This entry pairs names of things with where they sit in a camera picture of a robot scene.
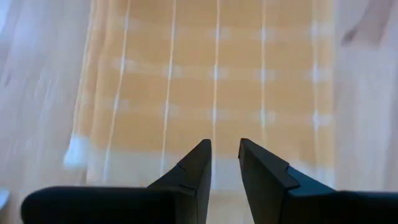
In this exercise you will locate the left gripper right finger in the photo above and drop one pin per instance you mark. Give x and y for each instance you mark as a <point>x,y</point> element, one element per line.
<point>280,199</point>

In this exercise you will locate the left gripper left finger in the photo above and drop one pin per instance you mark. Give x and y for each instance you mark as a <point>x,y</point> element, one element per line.
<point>124,205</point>

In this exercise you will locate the orange checked towel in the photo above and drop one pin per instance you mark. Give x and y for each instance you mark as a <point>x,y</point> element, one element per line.
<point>192,93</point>

